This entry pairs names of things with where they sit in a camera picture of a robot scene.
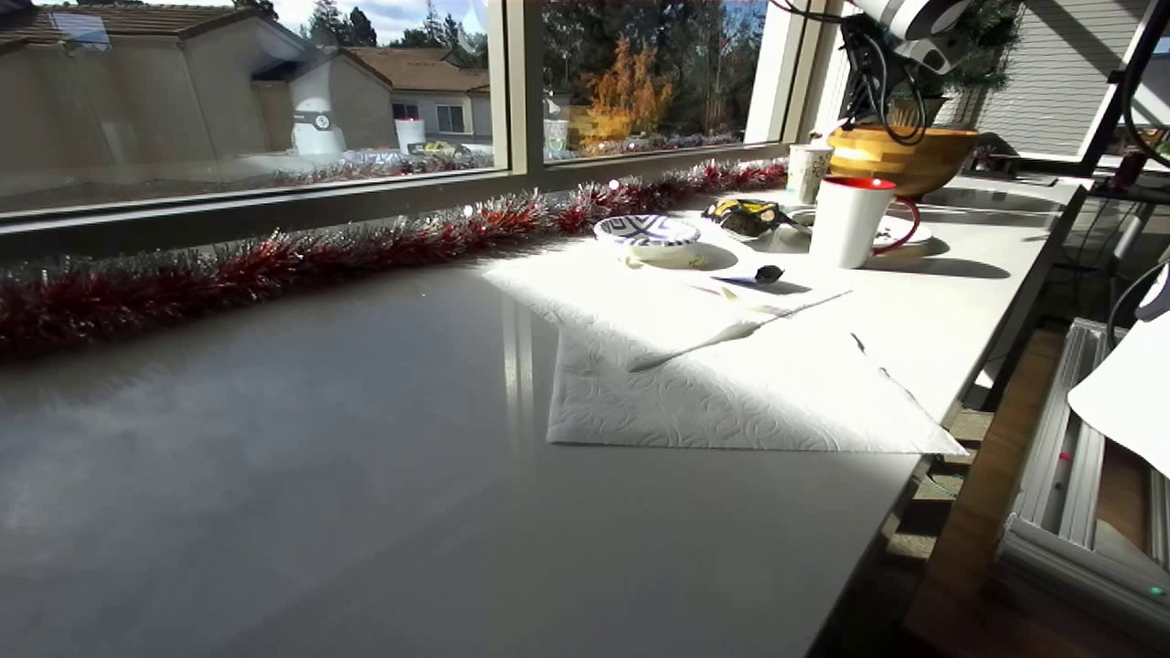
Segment large wooden bowl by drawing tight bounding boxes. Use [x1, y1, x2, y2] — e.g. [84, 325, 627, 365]
[823, 120, 996, 206]

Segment white paper sheet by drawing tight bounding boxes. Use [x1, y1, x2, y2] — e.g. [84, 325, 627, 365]
[478, 236, 889, 382]

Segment aluminium rail frame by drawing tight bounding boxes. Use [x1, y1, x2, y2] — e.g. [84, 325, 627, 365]
[996, 316, 1170, 643]

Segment white mug red inside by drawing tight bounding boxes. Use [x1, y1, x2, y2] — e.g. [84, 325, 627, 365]
[808, 176, 926, 274]

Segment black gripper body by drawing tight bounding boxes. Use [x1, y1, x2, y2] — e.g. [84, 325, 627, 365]
[872, 40, 935, 120]

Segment white paper page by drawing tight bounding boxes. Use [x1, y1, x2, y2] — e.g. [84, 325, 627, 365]
[1064, 309, 1170, 486]

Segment wooden plank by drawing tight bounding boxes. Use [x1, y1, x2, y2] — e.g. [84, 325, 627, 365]
[898, 325, 1069, 658]

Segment grey window frame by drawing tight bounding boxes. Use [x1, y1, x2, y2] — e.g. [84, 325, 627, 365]
[0, 0, 855, 236]

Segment red silver tinsel garland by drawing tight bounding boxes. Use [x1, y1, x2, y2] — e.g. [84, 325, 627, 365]
[0, 157, 792, 365]

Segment patterned paper cup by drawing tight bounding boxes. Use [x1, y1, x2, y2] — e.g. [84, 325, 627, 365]
[781, 142, 836, 210]

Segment black popcorn snack bag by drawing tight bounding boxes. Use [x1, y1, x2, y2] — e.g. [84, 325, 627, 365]
[705, 193, 796, 245]

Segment white paper towel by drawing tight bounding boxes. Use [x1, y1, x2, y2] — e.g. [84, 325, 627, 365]
[544, 325, 973, 456]

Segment slim grey utensil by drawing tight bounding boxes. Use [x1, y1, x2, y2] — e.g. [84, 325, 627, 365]
[627, 287, 855, 378]

